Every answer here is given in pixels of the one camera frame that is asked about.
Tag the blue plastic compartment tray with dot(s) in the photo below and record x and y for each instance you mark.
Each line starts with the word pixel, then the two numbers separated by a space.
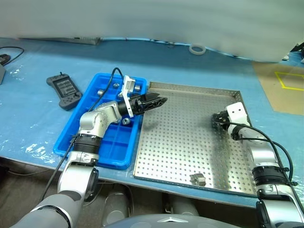
pixel 114 147

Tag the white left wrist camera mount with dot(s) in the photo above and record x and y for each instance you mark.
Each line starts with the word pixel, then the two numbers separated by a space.
pixel 128 85

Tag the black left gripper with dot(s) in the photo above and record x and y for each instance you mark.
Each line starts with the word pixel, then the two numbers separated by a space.
pixel 137 105

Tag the yellow tape square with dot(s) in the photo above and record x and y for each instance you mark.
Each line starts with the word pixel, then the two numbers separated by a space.
pixel 281 79

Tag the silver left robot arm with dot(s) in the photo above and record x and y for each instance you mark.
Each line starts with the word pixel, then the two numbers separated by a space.
pixel 102 116

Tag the dark grey handheld controller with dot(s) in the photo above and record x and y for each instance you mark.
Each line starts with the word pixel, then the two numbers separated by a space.
pixel 64 91

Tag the dark rounded grey shape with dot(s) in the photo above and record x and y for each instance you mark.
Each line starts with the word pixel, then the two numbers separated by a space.
pixel 184 206
pixel 116 206

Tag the white tape roll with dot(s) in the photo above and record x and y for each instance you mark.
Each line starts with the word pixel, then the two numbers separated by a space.
pixel 192 50

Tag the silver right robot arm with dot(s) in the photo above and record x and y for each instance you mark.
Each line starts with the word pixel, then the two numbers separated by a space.
pixel 261 152

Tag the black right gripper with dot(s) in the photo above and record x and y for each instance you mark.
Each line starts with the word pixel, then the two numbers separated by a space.
pixel 223 117

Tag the perforated steel tray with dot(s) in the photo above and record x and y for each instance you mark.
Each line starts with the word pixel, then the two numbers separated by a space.
pixel 190 142

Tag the brown cardboard sheet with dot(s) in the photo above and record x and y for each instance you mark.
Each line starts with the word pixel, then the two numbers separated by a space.
pixel 268 90

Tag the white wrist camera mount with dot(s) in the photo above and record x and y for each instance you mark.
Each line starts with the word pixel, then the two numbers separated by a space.
pixel 237 112
pixel 128 85

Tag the metal roller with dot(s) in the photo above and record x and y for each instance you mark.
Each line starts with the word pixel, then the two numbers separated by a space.
pixel 101 92
pixel 116 85
pixel 197 179
pixel 126 121
pixel 137 88

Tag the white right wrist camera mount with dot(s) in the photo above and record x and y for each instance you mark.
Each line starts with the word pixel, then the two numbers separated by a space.
pixel 237 112

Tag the small black device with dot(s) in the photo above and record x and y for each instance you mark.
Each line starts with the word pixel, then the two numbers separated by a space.
pixel 4 59

